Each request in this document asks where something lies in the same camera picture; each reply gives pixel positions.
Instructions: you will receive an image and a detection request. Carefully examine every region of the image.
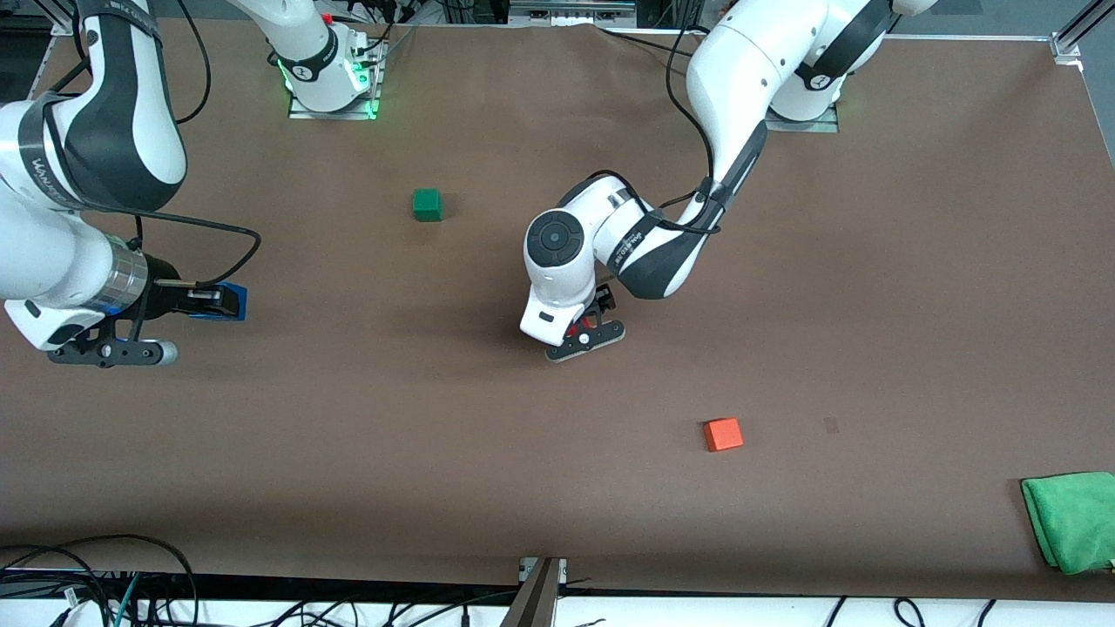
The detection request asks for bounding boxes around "small silver mounting bracket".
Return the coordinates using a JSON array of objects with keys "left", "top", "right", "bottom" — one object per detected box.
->
[{"left": 519, "top": 557, "right": 568, "bottom": 586}]

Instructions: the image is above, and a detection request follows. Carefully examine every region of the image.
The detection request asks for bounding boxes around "green folded cloth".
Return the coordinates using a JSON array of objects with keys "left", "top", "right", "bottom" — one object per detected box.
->
[{"left": 1021, "top": 471, "right": 1115, "bottom": 576}]

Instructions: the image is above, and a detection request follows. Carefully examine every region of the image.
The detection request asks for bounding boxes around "long black base cable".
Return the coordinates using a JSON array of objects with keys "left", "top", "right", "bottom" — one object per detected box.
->
[{"left": 598, "top": 26, "right": 694, "bottom": 56}]

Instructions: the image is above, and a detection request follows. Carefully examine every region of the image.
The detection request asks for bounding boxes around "orange cube block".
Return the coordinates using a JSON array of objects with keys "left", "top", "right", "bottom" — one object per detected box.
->
[{"left": 703, "top": 417, "right": 746, "bottom": 454}]

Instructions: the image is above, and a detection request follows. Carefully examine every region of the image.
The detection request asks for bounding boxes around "blue cube block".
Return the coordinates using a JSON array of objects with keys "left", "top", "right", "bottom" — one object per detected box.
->
[{"left": 186, "top": 282, "right": 250, "bottom": 322}]

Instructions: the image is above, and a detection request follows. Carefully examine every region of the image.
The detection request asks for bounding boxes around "teal cable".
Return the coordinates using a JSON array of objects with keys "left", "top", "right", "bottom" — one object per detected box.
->
[{"left": 111, "top": 571, "right": 141, "bottom": 627}]

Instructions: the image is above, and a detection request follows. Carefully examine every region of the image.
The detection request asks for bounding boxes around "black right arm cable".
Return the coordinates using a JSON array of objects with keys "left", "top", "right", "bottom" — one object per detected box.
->
[{"left": 44, "top": 0, "right": 262, "bottom": 288}]

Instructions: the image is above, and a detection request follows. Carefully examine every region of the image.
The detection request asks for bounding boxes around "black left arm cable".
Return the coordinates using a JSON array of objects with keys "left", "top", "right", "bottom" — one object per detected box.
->
[{"left": 566, "top": 24, "right": 726, "bottom": 236}]

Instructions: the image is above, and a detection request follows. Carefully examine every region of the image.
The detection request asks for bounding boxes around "aluminium profile post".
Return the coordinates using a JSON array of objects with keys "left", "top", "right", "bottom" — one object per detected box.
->
[{"left": 501, "top": 557, "right": 563, "bottom": 627}]

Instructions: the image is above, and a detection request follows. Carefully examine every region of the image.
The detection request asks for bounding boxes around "aluminium frame beam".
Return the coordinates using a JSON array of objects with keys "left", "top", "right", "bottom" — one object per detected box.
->
[{"left": 510, "top": 0, "right": 638, "bottom": 27}]

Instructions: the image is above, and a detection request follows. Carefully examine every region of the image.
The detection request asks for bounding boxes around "brown paper table cover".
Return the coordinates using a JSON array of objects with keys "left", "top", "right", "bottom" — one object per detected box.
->
[{"left": 0, "top": 17, "right": 1115, "bottom": 603}]

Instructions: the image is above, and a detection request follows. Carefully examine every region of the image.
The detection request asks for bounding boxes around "aluminium frame rail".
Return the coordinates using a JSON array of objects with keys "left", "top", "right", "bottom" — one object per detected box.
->
[{"left": 1058, "top": 0, "right": 1115, "bottom": 50}]

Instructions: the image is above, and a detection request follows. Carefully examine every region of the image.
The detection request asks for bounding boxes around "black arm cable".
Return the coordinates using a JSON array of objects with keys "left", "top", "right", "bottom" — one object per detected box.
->
[
  {"left": 566, "top": 24, "right": 726, "bottom": 236},
  {"left": 44, "top": 0, "right": 262, "bottom": 288}
]

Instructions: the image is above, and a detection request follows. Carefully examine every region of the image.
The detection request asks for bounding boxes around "black looped cable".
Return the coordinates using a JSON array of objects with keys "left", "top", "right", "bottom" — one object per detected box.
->
[{"left": 0, "top": 533, "right": 199, "bottom": 627}]

